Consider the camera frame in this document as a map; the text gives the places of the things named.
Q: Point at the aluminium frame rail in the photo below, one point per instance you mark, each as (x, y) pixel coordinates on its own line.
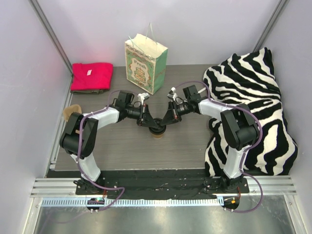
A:
(62, 192)

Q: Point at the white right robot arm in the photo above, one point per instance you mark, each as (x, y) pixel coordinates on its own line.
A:
(240, 127)

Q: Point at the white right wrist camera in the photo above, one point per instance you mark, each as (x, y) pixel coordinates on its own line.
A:
(172, 95)

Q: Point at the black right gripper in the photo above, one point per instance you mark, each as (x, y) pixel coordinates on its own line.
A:
(173, 111)

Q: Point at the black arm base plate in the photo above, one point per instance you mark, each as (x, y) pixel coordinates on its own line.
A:
(158, 185)

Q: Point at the tan cloth lump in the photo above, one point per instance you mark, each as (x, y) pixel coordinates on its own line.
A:
(69, 110)

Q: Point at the brown paper coffee cup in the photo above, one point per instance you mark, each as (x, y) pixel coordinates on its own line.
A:
(157, 135)

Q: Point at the printed paper gift bag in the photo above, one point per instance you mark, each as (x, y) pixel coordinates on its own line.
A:
(145, 62)

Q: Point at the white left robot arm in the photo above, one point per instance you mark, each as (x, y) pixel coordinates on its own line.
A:
(79, 136)

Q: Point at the black plastic cup lid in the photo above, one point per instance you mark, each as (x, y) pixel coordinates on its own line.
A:
(159, 129)

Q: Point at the zebra striped blanket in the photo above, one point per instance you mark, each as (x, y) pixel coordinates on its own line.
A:
(250, 79)

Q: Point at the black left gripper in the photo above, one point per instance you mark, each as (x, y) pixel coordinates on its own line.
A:
(143, 114)

